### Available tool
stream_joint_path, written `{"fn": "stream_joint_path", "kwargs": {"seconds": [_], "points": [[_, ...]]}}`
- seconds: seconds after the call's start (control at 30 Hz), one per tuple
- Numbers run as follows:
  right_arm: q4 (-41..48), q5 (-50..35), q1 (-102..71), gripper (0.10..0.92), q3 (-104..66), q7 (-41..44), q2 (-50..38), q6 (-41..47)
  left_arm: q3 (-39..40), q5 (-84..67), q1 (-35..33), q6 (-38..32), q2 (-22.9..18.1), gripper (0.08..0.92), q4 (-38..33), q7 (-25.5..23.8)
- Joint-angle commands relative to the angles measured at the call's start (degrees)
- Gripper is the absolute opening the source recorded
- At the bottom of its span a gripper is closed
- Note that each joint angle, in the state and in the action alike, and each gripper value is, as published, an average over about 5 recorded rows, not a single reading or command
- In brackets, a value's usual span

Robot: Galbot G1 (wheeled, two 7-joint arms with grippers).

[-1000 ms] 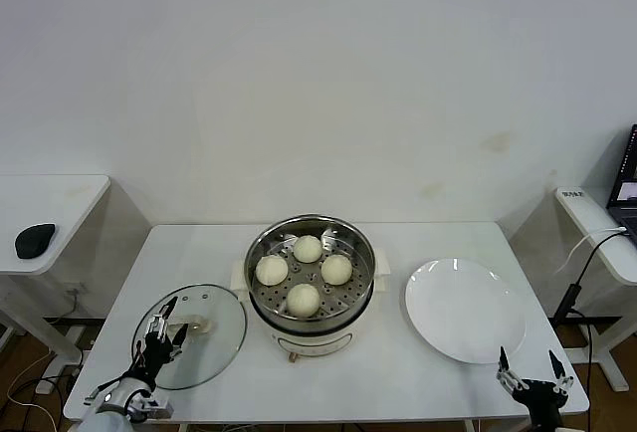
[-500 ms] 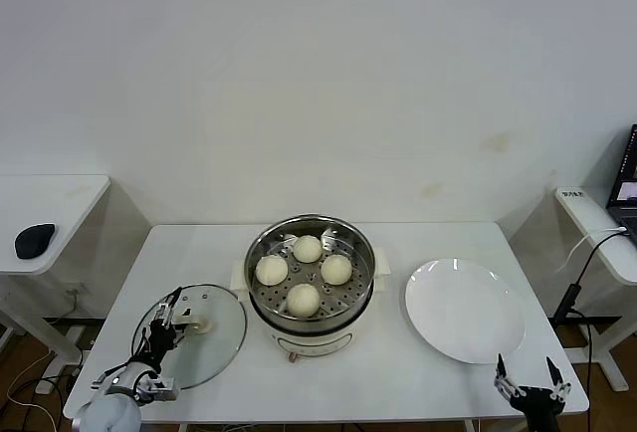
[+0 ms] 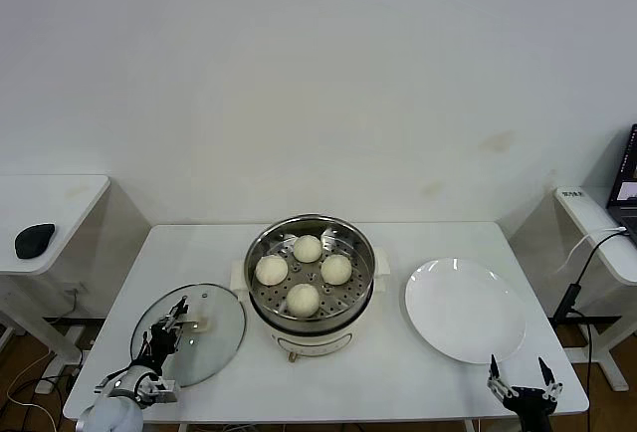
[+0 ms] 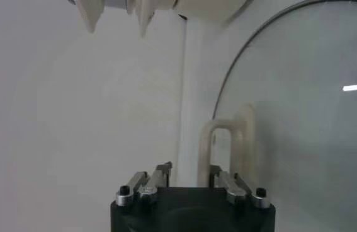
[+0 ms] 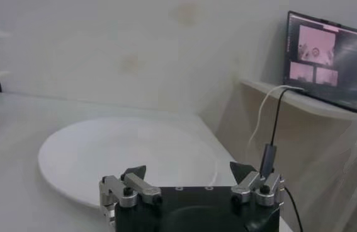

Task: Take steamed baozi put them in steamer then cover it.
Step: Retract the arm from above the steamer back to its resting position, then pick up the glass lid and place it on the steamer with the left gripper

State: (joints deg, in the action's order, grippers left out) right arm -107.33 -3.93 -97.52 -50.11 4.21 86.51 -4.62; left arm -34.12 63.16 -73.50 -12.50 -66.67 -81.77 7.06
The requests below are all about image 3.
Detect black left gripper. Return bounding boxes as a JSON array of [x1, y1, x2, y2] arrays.
[[140, 296, 194, 369]]

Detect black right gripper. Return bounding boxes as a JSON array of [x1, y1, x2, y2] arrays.
[[486, 354, 563, 432]]

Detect round glass pot lid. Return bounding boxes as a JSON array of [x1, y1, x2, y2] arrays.
[[130, 282, 248, 388]]

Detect white steamed baozi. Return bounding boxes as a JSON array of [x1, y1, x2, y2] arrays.
[[255, 254, 290, 287], [292, 234, 323, 264], [319, 254, 353, 287], [286, 283, 320, 318]]

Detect stainless steel steamer basket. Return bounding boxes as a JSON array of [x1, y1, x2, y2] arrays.
[[245, 213, 378, 322]]

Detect white round plate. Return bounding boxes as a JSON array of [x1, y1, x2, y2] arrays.
[[403, 257, 528, 365]]

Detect black computer mouse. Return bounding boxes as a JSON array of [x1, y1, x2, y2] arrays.
[[14, 222, 57, 259]]

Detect white side table with mouse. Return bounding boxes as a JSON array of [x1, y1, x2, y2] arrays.
[[0, 174, 153, 368]]

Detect dark open laptop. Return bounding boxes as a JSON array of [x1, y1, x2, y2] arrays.
[[606, 122, 637, 243]]

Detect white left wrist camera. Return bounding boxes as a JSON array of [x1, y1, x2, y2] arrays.
[[136, 376, 180, 406]]

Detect black laptop power cable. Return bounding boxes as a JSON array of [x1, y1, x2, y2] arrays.
[[554, 232, 629, 432]]

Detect black floor cable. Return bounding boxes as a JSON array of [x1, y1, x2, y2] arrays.
[[0, 371, 84, 432]]

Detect thin white floor cable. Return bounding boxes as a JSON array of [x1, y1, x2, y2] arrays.
[[7, 344, 59, 421]]

